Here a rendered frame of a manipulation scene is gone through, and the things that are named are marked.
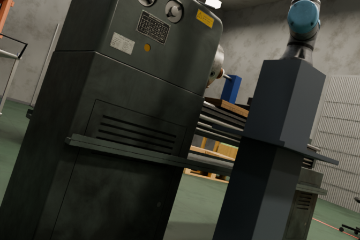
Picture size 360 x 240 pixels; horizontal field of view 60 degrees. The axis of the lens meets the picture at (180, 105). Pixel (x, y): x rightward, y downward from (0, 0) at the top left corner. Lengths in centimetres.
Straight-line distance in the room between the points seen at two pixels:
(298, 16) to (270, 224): 85
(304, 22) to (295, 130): 44
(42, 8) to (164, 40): 1011
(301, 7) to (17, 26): 1027
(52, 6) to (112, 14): 1023
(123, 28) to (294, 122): 79
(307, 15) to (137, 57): 69
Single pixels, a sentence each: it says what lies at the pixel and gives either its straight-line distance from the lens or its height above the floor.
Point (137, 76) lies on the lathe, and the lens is 127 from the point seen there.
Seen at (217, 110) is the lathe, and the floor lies 84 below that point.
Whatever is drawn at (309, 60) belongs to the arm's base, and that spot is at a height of 113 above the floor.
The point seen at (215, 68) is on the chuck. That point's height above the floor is 105.
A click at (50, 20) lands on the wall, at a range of 1135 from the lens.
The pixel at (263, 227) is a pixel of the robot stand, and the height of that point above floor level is 40.
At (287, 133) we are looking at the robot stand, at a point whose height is 80.
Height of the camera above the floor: 68
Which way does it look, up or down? 4 degrees up
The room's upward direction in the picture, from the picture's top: 17 degrees clockwise
